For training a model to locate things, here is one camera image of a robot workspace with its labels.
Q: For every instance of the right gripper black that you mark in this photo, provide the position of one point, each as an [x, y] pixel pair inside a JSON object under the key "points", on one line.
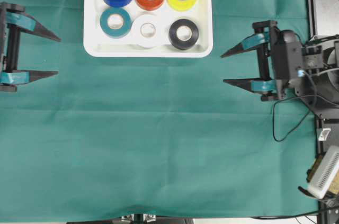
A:
{"points": [[262, 40]]}

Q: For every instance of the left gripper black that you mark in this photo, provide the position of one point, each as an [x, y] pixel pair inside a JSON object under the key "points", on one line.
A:
{"points": [[11, 26]]}

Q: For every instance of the black tape roll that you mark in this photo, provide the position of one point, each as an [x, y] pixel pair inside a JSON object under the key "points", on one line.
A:
{"points": [[183, 34]]}

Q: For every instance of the teal tape roll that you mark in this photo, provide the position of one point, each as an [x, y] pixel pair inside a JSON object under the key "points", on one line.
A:
{"points": [[115, 22]]}

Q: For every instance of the white tape roll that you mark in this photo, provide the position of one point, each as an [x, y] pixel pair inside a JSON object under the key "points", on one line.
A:
{"points": [[148, 31]]}

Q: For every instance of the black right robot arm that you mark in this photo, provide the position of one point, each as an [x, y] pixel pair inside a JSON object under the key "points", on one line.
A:
{"points": [[309, 69]]}

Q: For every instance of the white plastic case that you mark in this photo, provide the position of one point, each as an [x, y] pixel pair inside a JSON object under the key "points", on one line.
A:
{"points": [[98, 44]]}

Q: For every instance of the white perforated box device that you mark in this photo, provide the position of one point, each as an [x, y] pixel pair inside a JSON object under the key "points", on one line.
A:
{"points": [[324, 174]]}

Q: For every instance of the black stand base bottom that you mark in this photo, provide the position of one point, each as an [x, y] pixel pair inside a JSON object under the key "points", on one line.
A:
{"points": [[140, 219]]}

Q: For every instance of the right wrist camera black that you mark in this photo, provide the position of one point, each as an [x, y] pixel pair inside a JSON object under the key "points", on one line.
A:
{"points": [[286, 58]]}

